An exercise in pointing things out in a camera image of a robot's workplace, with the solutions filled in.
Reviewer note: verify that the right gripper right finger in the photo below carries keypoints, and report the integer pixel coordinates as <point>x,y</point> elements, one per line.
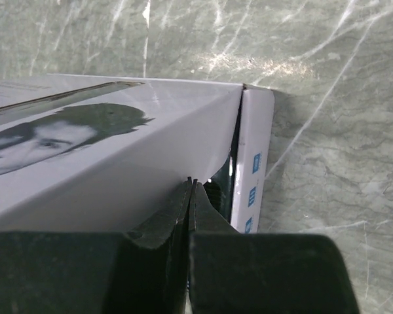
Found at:
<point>230,272</point>

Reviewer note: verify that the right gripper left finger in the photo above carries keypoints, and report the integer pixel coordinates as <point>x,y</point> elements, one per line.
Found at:
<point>141,271</point>

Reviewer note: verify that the white box with black tray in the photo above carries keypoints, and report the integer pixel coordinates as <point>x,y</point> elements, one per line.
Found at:
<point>90,153</point>

